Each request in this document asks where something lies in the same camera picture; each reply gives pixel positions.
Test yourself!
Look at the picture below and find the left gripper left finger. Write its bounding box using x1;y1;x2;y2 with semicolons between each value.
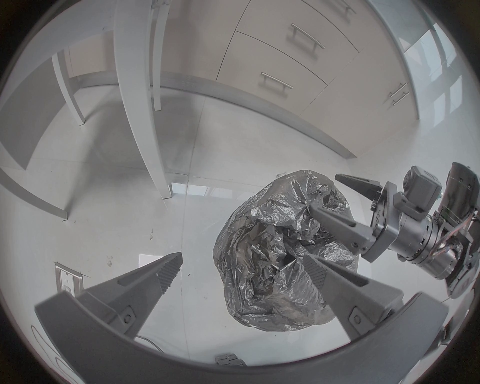
77;252;184;335

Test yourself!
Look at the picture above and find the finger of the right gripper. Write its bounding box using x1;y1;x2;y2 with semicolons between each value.
334;173;384;202
308;204;374;256

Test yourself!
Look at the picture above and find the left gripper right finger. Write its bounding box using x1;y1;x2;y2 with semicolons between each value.
303;254;405;337

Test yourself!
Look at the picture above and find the black plastic bag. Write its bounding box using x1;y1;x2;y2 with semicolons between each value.
213;169;359;332

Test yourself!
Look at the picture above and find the beige drawer cabinet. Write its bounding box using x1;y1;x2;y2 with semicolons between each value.
64;0;421;160

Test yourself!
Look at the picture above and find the grey padded white chair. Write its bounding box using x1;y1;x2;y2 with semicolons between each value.
0;0;174;221

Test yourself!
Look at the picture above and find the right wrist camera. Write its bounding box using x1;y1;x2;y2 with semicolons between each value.
394;166;443;223

